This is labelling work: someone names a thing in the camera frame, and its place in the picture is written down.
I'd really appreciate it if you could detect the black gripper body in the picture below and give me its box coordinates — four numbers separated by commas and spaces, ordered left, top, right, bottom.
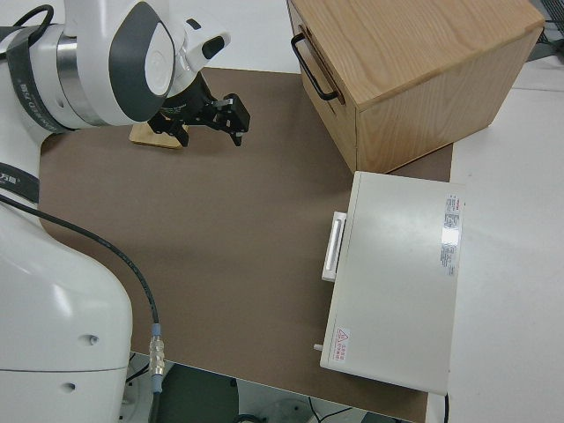
148, 77, 252, 135

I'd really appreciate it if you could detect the light wooden plate rack base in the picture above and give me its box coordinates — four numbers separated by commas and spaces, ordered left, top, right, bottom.
129, 122, 195, 152

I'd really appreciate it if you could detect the brown table mat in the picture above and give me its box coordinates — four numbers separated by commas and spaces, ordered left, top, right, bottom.
37, 66, 455, 418

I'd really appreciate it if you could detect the wooden drawer cabinet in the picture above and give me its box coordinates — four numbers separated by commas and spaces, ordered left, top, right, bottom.
286, 0, 545, 175

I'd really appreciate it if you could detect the white toaster oven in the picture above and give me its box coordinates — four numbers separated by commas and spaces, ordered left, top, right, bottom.
317, 170, 467, 395

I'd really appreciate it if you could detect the red triangle warning sticker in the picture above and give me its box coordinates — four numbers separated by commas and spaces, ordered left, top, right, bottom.
331, 326, 352, 364

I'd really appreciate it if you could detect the long printed oven label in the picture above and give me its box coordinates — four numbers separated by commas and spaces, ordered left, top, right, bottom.
438, 193, 464, 278

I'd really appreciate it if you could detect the black metal drawer handle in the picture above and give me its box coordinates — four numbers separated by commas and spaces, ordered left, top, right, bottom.
290, 33, 341, 102

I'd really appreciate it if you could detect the black cable with metal connector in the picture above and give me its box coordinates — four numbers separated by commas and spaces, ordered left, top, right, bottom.
0, 193, 167, 423

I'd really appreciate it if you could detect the white oven door handle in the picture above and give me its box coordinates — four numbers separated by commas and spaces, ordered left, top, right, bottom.
320, 211, 349, 284

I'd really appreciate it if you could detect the black printed strap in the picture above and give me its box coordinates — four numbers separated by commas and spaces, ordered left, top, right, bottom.
5, 25, 68, 134
0, 161, 41, 204

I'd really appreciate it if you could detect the thin black looped cable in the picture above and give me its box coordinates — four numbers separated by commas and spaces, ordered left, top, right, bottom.
0, 4, 55, 61

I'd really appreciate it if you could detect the black wire frame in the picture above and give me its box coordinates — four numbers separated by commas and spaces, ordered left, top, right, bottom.
534, 0, 564, 63

